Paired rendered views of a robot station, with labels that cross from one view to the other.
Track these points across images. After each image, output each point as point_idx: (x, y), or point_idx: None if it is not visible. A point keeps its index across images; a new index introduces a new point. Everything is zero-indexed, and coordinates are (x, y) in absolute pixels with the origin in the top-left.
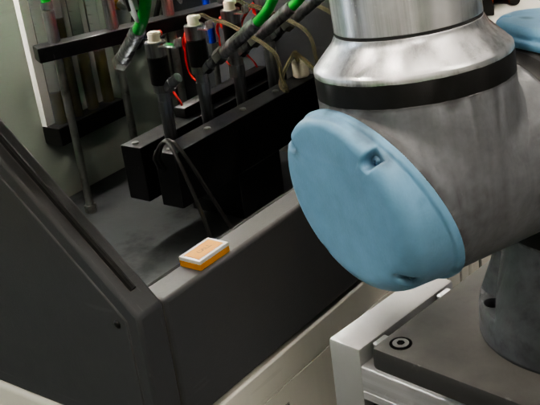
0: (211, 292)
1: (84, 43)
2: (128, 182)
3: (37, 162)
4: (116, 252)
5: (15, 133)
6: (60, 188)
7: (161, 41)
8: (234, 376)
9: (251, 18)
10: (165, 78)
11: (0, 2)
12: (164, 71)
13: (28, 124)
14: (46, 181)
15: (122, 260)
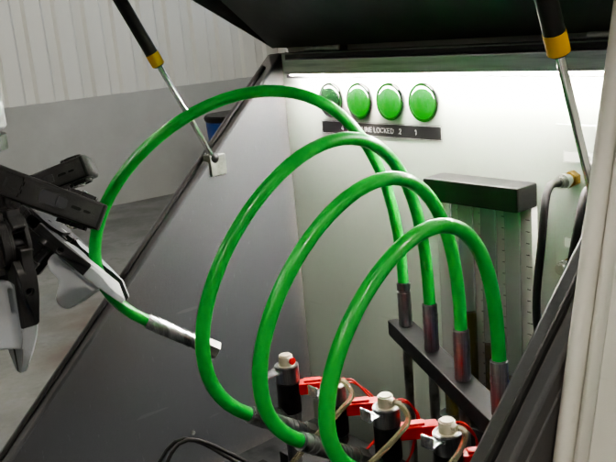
0: None
1: (405, 343)
2: None
3: (80, 352)
4: (24, 436)
5: (425, 388)
6: (64, 377)
7: (278, 368)
8: None
9: (249, 406)
10: (279, 406)
11: (434, 264)
12: (278, 398)
13: (440, 390)
14: (68, 366)
15: (18, 443)
